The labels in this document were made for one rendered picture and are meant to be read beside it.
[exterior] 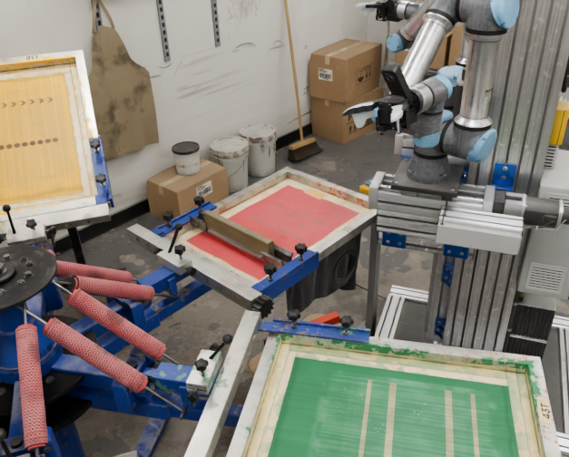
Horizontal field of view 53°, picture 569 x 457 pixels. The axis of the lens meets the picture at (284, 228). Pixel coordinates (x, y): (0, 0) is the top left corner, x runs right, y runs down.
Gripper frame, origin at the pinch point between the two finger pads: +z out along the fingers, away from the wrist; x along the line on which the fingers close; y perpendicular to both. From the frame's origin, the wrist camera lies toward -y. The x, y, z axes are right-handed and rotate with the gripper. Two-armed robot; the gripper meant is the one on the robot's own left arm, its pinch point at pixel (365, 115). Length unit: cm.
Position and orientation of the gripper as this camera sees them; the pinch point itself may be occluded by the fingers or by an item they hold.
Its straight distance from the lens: 144.4
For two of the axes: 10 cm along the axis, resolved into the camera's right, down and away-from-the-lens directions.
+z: -7.0, 4.0, -5.9
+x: -7.0, -2.3, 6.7
